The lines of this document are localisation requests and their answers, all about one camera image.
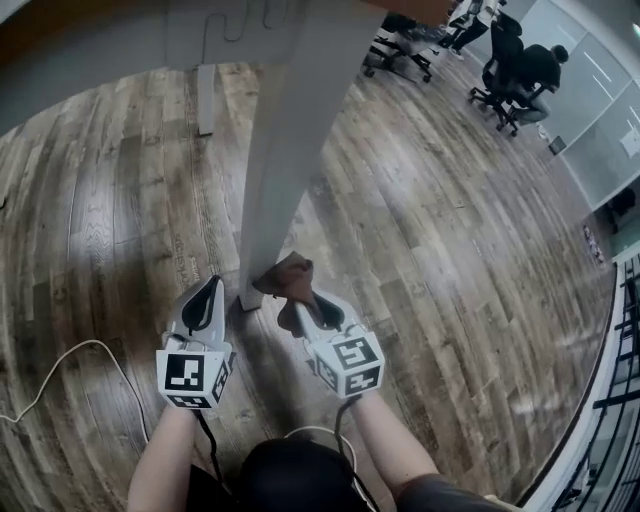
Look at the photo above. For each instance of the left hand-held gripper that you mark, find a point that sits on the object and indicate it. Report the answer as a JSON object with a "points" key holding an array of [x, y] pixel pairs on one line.
{"points": [[185, 375]]}

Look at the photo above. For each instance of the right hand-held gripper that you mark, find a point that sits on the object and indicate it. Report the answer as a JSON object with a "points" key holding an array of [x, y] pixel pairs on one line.
{"points": [[350, 365]]}

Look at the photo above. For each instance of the brown cloth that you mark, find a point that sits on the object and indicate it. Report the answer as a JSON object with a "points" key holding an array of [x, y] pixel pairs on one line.
{"points": [[292, 275]]}

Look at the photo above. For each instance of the person's left forearm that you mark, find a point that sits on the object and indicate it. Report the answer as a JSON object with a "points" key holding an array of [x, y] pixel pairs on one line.
{"points": [[162, 460]]}

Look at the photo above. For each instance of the person's right forearm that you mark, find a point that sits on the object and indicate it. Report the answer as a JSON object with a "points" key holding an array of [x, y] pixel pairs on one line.
{"points": [[395, 440]]}

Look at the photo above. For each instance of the wooden table with white legs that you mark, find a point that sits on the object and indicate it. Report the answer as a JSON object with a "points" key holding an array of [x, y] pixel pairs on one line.
{"points": [[280, 150]]}

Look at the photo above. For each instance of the person's black trousers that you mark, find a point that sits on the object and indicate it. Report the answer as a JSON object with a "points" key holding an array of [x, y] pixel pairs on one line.
{"points": [[290, 475]]}

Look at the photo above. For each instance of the person's grey shirt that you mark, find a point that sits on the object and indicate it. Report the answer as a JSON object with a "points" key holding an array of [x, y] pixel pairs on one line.
{"points": [[450, 500]]}

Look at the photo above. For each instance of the black office chair with headrest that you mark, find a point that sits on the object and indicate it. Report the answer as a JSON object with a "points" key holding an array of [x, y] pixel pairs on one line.
{"points": [[417, 60]]}

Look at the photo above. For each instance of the row of small floor items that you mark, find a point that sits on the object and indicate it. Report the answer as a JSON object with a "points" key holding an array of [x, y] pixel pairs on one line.
{"points": [[593, 244]]}

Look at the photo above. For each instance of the small black bin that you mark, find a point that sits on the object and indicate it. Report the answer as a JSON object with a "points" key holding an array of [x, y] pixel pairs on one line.
{"points": [[557, 145]]}

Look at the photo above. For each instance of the black metal rack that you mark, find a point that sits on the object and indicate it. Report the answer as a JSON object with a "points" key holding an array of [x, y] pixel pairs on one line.
{"points": [[620, 400]]}

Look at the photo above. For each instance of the paper sheet on glass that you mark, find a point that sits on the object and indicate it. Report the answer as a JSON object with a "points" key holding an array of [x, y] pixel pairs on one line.
{"points": [[630, 144]]}

